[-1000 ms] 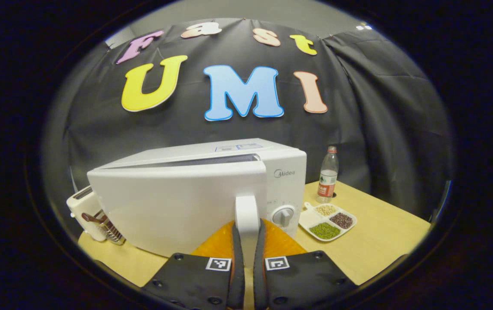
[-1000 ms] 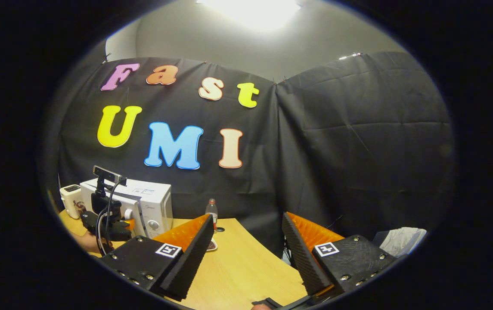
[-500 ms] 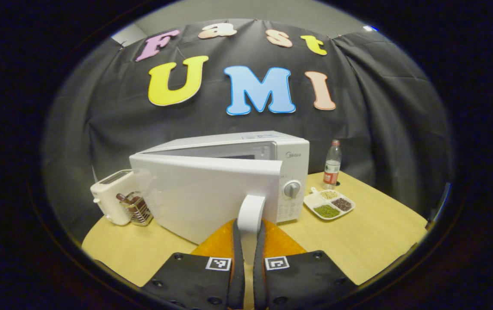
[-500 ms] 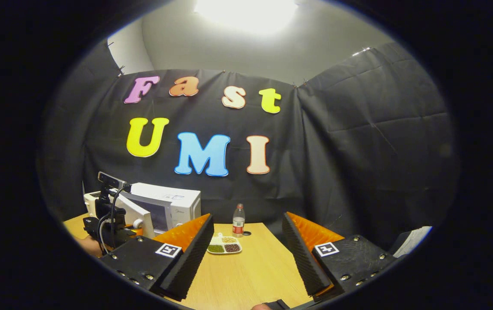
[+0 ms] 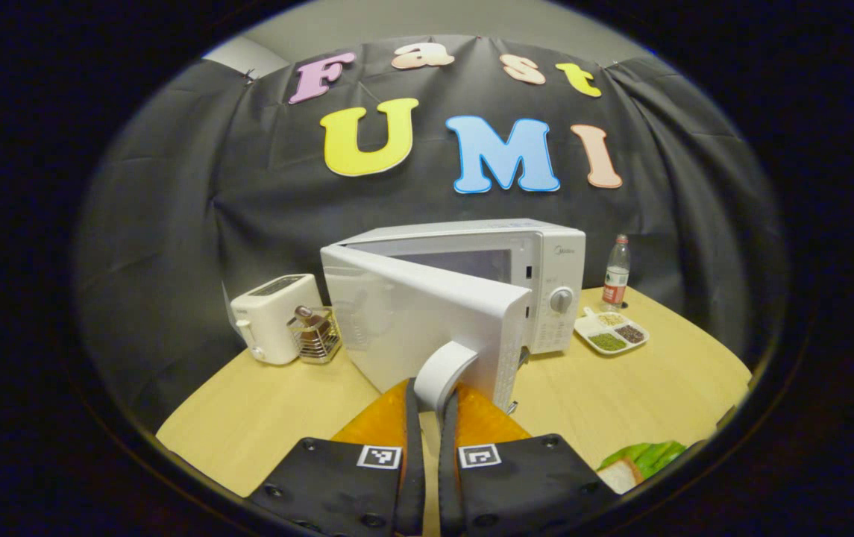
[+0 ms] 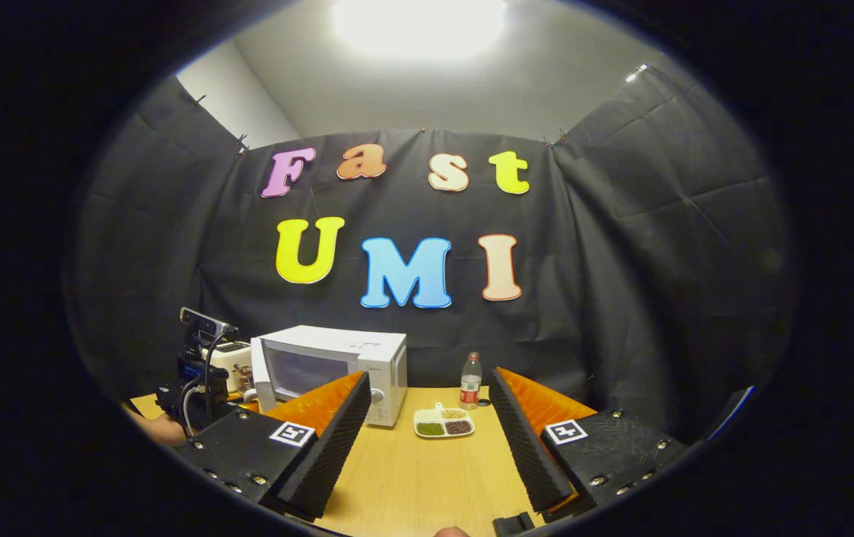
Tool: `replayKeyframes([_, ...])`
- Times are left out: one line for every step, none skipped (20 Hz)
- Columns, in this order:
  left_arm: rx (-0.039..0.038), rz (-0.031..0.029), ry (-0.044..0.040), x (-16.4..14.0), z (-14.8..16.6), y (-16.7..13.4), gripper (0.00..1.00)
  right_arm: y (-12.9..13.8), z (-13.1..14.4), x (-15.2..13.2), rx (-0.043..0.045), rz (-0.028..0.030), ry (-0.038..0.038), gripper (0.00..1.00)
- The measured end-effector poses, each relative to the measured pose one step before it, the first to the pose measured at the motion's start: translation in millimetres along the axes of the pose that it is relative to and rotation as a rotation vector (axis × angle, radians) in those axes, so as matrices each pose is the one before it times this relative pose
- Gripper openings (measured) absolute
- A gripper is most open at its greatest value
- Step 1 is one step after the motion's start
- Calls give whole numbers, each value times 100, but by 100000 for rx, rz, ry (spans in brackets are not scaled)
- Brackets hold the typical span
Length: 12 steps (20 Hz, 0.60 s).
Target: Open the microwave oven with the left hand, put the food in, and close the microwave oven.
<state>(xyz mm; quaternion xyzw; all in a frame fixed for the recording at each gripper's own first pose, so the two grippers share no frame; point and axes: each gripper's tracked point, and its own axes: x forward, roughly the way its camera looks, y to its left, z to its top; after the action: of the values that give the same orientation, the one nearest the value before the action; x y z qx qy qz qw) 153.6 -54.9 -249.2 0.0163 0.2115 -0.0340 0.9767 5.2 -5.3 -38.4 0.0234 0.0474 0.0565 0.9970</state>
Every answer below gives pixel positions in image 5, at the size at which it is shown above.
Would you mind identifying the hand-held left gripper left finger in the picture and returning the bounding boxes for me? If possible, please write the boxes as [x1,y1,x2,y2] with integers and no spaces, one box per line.
[248,379,426,537]

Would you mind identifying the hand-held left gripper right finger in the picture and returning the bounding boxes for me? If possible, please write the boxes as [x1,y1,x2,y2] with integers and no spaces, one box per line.
[438,383,621,537]

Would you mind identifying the white microwave oven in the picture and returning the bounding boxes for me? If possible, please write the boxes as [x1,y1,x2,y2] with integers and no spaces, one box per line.
[320,219,586,415]

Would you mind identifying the sandwich with green lettuce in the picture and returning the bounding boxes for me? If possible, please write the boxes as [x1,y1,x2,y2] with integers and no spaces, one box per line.
[597,440,688,494]

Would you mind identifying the white toaster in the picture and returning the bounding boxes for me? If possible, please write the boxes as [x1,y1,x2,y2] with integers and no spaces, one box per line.
[230,274,323,365]

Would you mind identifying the white divided dish of beans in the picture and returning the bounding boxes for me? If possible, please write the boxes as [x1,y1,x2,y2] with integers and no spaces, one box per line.
[574,307,650,356]

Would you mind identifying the clear bottle with red label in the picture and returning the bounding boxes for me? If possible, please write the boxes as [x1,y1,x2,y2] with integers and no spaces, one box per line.
[603,234,632,312]

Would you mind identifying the black backdrop cloth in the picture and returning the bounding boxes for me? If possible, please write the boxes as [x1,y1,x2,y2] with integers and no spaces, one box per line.
[72,34,789,433]

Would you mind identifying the metal wire basket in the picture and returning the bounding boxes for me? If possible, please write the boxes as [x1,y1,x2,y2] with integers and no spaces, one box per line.
[286,305,343,364]

